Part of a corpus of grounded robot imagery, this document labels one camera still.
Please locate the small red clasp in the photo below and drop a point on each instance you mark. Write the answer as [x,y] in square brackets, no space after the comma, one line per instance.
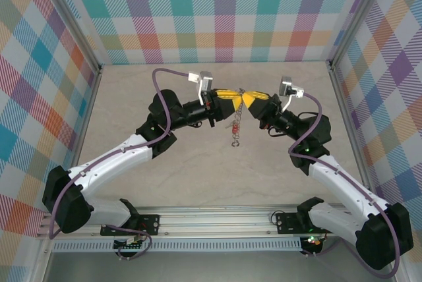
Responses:
[234,128]

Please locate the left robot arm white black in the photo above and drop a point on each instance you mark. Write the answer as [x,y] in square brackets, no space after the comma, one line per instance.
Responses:
[108,163]

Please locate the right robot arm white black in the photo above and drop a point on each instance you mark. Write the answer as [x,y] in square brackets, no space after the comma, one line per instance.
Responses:
[349,186]

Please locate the grey metal panel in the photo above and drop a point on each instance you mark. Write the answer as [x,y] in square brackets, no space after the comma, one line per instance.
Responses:
[214,267]

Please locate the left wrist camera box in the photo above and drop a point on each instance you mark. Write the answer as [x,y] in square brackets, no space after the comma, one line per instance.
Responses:
[206,81]

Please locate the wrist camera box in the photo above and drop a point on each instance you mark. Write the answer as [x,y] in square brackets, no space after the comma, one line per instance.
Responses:
[206,81]
[286,85]

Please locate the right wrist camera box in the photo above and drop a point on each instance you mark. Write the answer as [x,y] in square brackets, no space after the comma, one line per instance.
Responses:
[286,85]

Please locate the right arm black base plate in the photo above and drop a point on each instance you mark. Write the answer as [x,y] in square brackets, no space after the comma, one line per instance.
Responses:
[287,222]

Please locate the aluminium cross rail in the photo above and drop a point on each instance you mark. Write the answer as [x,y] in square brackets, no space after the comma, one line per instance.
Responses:
[214,219]

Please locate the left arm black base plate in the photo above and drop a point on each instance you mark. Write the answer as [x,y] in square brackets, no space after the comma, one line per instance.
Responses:
[148,224]

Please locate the right aluminium frame post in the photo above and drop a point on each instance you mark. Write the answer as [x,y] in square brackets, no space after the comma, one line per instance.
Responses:
[359,15]

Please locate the aluminium frame post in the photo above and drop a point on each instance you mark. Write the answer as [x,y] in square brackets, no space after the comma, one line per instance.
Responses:
[359,15]
[78,21]

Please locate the left aluminium frame post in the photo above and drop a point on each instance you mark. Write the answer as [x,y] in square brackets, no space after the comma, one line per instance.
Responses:
[78,21]

